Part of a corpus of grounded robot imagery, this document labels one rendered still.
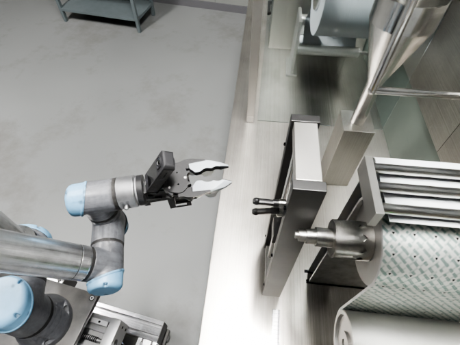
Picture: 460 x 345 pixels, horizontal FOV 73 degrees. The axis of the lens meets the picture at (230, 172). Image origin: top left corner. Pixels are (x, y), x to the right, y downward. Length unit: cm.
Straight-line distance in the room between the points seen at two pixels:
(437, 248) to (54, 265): 65
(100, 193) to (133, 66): 268
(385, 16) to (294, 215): 46
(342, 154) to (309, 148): 53
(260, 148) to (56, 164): 178
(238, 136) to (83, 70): 241
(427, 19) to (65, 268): 86
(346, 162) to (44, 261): 86
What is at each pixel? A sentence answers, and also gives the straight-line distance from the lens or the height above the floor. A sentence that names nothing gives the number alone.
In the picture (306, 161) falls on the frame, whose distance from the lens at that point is 50.
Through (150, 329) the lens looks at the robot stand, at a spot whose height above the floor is 23.
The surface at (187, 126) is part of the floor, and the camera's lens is 261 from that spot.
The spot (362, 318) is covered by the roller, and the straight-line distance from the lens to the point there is 65.
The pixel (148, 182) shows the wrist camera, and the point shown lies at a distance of 71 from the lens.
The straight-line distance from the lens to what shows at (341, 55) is 117.
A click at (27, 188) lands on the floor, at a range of 261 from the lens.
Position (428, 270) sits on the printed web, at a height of 138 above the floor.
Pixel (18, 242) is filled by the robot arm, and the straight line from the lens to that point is 70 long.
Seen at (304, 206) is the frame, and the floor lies 139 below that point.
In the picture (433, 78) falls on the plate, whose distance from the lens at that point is 115.
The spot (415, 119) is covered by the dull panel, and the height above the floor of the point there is 110.
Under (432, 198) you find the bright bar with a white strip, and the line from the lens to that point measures 53.
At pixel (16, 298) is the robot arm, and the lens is 95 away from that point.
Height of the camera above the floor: 182
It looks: 53 degrees down
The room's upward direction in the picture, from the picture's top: straight up
